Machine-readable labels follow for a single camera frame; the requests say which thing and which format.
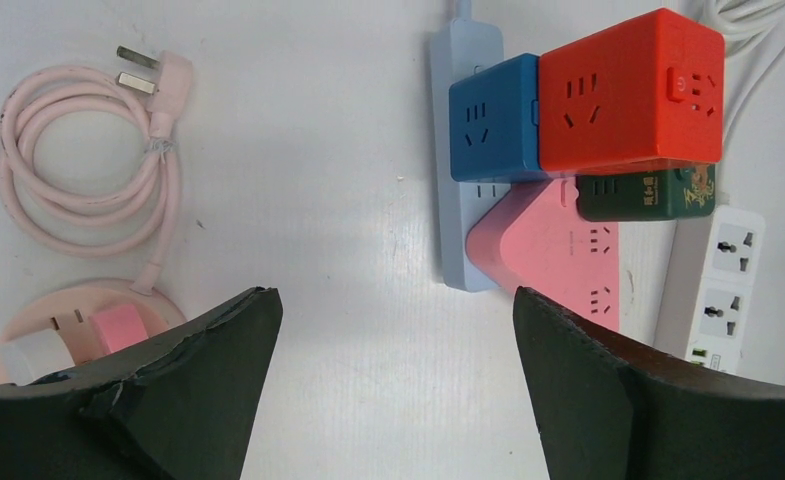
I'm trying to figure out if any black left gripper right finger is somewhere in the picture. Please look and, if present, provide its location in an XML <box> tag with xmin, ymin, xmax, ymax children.
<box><xmin>513</xmin><ymin>287</ymin><xmax>785</xmax><ymax>479</ymax></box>

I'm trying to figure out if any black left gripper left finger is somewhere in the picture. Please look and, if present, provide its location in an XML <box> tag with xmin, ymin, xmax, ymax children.
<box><xmin>0</xmin><ymin>287</ymin><xmax>283</xmax><ymax>479</ymax></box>

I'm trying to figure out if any white power strip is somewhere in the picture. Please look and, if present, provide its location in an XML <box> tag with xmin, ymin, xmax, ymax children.
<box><xmin>653</xmin><ymin>205</ymin><xmax>766</xmax><ymax>374</ymax></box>

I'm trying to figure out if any dark green cube socket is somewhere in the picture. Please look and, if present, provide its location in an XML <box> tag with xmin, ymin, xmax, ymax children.
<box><xmin>576</xmin><ymin>165</ymin><xmax>716</xmax><ymax>222</ymax></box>

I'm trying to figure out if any blue cube socket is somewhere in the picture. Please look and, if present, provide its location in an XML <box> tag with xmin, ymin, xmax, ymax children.
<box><xmin>449</xmin><ymin>53</ymin><xmax>549</xmax><ymax>183</ymax></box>

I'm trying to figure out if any red cube socket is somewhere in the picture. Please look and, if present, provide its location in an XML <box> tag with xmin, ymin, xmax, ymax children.
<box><xmin>538</xmin><ymin>8</ymin><xmax>725</xmax><ymax>175</ymax></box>

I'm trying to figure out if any pink round socket base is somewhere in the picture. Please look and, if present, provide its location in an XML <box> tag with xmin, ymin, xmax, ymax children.
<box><xmin>0</xmin><ymin>279</ymin><xmax>186</xmax><ymax>386</ymax></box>

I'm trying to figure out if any pink triangular power strip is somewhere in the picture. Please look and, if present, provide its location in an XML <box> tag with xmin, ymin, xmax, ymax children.
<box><xmin>466</xmin><ymin>179</ymin><xmax>620</xmax><ymax>331</ymax></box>

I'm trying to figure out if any light blue power strip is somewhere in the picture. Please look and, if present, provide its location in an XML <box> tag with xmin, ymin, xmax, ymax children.
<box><xmin>429</xmin><ymin>1</ymin><xmax>509</xmax><ymax>292</ymax></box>

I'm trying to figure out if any pink coiled power cable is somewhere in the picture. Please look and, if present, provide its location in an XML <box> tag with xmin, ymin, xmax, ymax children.
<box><xmin>0</xmin><ymin>44</ymin><xmax>195</xmax><ymax>297</ymax></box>

